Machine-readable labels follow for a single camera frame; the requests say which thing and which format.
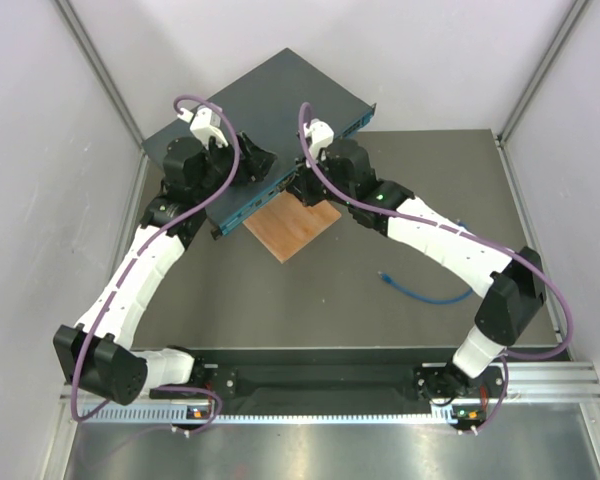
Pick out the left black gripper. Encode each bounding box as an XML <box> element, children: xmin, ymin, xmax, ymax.
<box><xmin>194</xmin><ymin>130</ymin><xmax>277</xmax><ymax>203</ymax></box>

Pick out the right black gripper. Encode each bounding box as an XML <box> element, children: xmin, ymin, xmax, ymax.
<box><xmin>287</xmin><ymin>149</ymin><xmax>355</xmax><ymax>208</ymax></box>

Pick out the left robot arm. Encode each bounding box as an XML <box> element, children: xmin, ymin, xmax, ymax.
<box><xmin>53</xmin><ymin>133</ymin><xmax>277</xmax><ymax>405</ymax></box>

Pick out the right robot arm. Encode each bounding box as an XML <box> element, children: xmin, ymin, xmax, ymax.
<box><xmin>292</xmin><ymin>136</ymin><xmax>546</xmax><ymax>396</ymax></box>

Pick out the wooden board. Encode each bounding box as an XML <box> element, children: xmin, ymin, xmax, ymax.
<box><xmin>243</xmin><ymin>192</ymin><xmax>341</xmax><ymax>263</ymax></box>

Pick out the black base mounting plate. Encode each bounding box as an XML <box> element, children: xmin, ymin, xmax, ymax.
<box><xmin>92</xmin><ymin>347</ymin><xmax>571</xmax><ymax>416</ymax></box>

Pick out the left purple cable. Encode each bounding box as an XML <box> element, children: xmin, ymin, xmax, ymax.
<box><xmin>70</xmin><ymin>94</ymin><xmax>241</xmax><ymax>424</ymax></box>

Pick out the purple cable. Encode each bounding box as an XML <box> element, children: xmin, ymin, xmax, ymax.
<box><xmin>70</xmin><ymin>94</ymin><xmax>241</xmax><ymax>424</ymax></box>
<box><xmin>298</xmin><ymin>102</ymin><xmax>574</xmax><ymax>436</ymax></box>

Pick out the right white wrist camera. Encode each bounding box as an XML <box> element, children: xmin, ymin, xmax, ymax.
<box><xmin>300</xmin><ymin>119</ymin><xmax>334</xmax><ymax>167</ymax></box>

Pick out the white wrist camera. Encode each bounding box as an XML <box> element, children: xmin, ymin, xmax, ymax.
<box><xmin>176</xmin><ymin>106</ymin><xmax>228</xmax><ymax>149</ymax></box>
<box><xmin>300</xmin><ymin>119</ymin><xmax>334</xmax><ymax>167</ymax></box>

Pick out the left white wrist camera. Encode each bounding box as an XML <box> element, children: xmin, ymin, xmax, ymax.
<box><xmin>176</xmin><ymin>106</ymin><xmax>228</xmax><ymax>149</ymax></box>

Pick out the blue-grey network switch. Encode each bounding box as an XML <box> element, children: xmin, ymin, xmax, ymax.
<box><xmin>143</xmin><ymin>49</ymin><xmax>375</xmax><ymax>237</ymax></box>

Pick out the blue ethernet cable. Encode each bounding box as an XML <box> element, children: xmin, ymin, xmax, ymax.
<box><xmin>376</xmin><ymin>217</ymin><xmax>476</xmax><ymax>305</ymax></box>

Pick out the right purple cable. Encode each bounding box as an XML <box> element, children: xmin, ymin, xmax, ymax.
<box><xmin>298</xmin><ymin>102</ymin><xmax>574</xmax><ymax>436</ymax></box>

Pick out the perforated cable duct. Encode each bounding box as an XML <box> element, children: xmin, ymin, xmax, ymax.
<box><xmin>79</xmin><ymin>402</ymin><xmax>461</xmax><ymax>426</ymax></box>

